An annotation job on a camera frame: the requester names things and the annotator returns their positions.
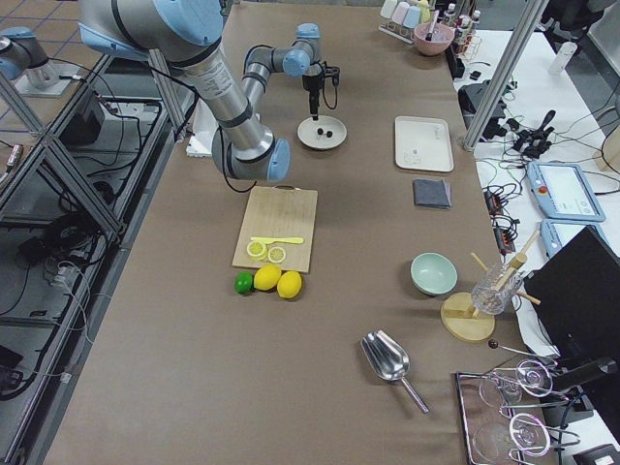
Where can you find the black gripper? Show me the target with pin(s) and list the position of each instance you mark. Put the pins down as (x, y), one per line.
(311, 83)

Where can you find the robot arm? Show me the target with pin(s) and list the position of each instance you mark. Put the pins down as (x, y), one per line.
(20, 51)
(189, 33)

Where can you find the cream rectangular tray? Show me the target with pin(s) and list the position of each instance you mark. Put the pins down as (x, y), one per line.
(422, 144)

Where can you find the black framed wooden tray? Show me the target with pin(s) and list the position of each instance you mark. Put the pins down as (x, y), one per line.
(479, 421)

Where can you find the white cup rack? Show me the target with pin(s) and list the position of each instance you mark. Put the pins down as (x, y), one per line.
(400, 18)

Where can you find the pink bowl with ice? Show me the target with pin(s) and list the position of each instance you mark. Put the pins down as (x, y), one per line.
(442, 37)

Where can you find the bamboo cutting board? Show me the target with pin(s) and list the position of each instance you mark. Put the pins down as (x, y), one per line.
(279, 212)

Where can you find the grey folded cloth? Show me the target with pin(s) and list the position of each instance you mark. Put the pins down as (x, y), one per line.
(432, 193)

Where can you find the yellow plastic knife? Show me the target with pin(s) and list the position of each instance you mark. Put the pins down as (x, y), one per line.
(267, 240)

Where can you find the lemon slice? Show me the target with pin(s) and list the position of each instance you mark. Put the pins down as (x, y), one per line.
(256, 250)
(276, 255)

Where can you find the whole yellow lemon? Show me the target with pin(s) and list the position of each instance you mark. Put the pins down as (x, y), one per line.
(267, 277)
(289, 285)

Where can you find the green lime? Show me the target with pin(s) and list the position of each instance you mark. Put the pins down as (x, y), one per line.
(244, 283)

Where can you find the mint green bowl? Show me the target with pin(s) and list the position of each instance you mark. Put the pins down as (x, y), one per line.
(433, 274)

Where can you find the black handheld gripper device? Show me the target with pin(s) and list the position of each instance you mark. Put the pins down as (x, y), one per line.
(532, 143)

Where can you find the white bottle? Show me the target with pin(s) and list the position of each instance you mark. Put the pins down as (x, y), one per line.
(562, 58)

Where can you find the clear glass cup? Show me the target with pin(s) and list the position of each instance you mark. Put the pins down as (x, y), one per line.
(496, 289)

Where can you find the wooden cup stand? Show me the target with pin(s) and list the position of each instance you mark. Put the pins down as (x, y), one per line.
(463, 320)

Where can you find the blue teach pendant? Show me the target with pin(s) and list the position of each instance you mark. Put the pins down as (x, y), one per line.
(563, 192)
(557, 233)

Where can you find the steel ice scoop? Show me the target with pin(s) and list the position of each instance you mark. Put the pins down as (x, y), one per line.
(390, 362)

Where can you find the black monitor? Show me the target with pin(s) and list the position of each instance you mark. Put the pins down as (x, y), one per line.
(579, 293)

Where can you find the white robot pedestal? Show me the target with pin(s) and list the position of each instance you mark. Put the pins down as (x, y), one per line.
(203, 129)

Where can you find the aluminium frame post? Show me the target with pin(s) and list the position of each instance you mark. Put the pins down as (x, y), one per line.
(518, 41)

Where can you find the wire glass holder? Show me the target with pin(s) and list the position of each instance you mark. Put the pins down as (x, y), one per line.
(517, 394)

